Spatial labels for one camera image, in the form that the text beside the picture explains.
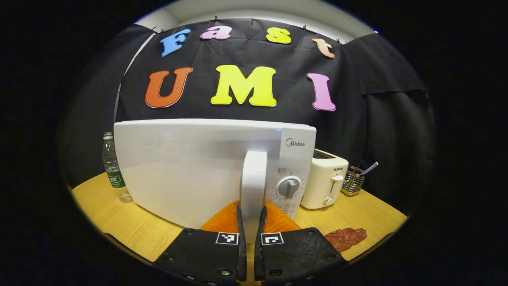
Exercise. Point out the brown meat slice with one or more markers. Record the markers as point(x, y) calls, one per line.
point(345, 237)

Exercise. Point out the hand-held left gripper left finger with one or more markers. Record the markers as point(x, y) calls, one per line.
point(206, 254)

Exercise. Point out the cream toaster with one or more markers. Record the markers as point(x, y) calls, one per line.
point(321, 182)

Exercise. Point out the white microwave oven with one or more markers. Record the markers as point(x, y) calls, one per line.
point(178, 171)

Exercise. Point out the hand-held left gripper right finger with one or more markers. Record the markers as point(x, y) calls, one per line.
point(293, 254)

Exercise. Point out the black backdrop cloth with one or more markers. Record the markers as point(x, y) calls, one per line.
point(202, 79)

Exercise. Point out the clear plastic water bottle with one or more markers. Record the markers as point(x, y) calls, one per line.
point(113, 171)

